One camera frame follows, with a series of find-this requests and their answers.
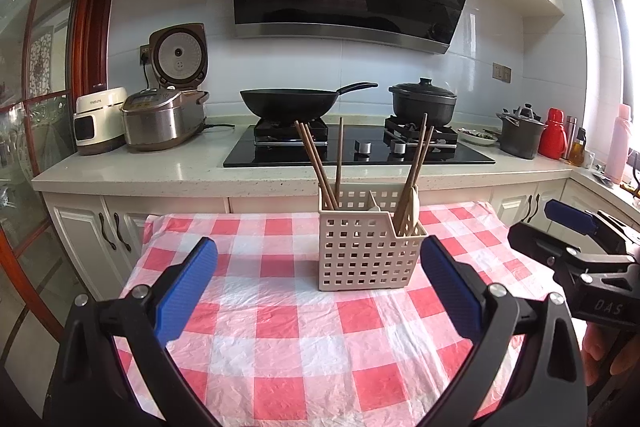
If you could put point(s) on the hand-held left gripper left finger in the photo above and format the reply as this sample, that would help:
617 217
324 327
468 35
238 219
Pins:
187 287

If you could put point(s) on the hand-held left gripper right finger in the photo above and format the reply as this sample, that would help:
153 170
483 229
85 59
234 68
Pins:
450 292

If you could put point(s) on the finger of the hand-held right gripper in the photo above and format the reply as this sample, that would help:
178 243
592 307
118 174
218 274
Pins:
535 242
570 216

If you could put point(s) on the white ceramic spoon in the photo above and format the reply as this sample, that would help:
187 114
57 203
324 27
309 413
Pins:
415 209

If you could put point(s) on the brown wooden chopstick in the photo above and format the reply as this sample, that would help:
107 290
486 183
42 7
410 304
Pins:
404 212
339 157
421 167
318 159
310 159
414 157

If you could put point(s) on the white plastic utensil basket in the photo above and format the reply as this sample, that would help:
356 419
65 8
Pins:
365 252

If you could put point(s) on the person's right hand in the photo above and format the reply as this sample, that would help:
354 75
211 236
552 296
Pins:
600 352

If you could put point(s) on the amber oil bottle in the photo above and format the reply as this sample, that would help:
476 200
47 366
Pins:
578 152

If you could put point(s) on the steel bottle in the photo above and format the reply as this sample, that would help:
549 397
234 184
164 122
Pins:
571 137

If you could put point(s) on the red thermos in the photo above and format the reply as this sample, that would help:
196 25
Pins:
552 137

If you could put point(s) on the pink bottle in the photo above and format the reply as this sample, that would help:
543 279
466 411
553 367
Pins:
619 147

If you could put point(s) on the grey stockpot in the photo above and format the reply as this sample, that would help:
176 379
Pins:
520 137

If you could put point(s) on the red white checked tablecloth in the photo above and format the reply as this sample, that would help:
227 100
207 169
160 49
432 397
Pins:
280 357

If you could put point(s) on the plate with food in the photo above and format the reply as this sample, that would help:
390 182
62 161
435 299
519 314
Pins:
477 136

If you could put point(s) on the white kitchen base cabinets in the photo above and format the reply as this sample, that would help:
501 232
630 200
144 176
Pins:
80 222

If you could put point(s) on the black glass gas hob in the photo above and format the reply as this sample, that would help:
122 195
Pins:
360 157

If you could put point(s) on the steel rice cooker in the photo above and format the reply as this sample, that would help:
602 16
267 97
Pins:
160 122

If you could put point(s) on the black lidded cooking pot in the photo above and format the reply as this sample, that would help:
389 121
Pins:
422 104

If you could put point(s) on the small white kitchen appliance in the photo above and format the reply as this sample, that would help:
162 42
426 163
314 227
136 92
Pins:
100 122

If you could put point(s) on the window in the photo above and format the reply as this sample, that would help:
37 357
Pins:
627 32

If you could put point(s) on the black wok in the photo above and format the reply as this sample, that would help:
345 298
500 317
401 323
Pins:
285 104

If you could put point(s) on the wooden framed glass door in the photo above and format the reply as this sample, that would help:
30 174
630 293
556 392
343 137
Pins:
40 132

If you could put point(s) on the wall switch panel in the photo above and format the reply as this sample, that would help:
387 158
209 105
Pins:
501 72

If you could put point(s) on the wall socket with plug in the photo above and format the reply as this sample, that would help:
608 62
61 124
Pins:
144 54

